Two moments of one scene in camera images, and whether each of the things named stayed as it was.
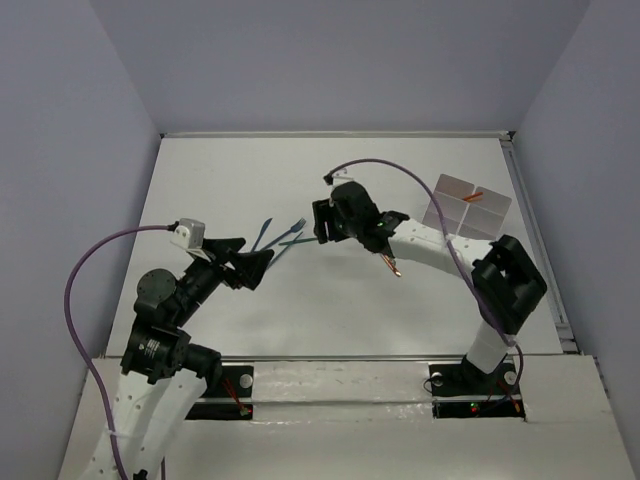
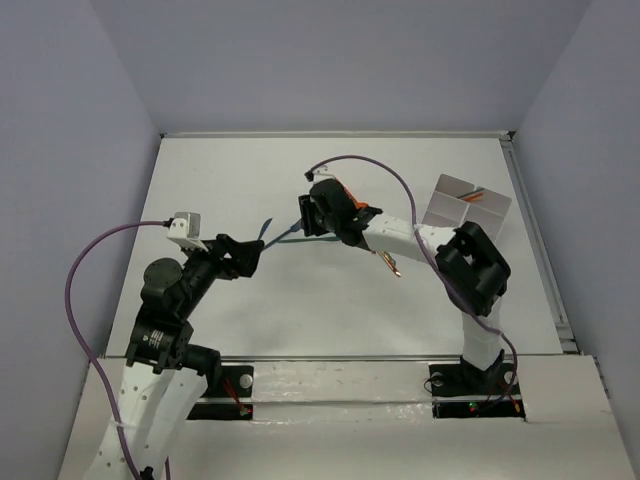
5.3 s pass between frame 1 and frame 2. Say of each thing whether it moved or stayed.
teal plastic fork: moved
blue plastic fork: stayed
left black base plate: stayed
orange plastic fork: stayed
